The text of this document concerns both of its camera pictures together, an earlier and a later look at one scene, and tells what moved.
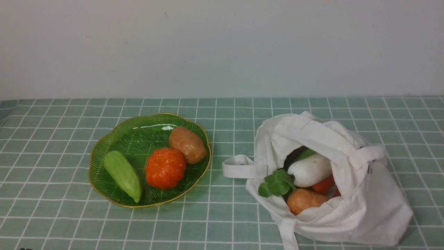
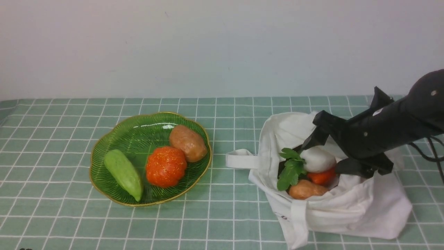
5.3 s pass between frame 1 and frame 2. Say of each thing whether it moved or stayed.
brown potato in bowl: stayed
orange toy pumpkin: stayed
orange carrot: moved
